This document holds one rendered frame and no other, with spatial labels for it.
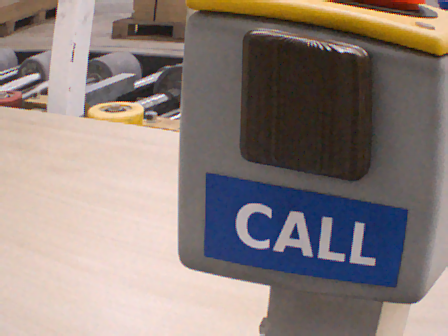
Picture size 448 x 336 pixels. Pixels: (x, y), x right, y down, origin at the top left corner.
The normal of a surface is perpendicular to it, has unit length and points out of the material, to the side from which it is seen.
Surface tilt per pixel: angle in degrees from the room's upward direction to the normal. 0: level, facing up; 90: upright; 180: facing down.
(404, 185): 90
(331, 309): 90
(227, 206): 90
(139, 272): 0
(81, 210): 0
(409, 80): 90
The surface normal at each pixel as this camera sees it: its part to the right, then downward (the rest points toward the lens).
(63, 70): -0.47, 0.23
